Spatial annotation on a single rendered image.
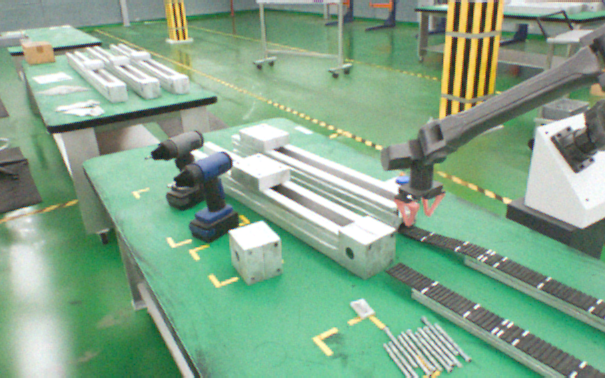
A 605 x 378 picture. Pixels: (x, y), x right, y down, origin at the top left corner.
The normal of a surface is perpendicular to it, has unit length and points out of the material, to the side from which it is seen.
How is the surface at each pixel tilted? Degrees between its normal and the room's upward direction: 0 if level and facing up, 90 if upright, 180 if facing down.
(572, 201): 90
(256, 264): 90
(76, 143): 90
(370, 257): 90
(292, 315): 0
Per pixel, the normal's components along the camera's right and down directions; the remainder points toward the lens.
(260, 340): -0.05, -0.91
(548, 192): -0.86, 0.26
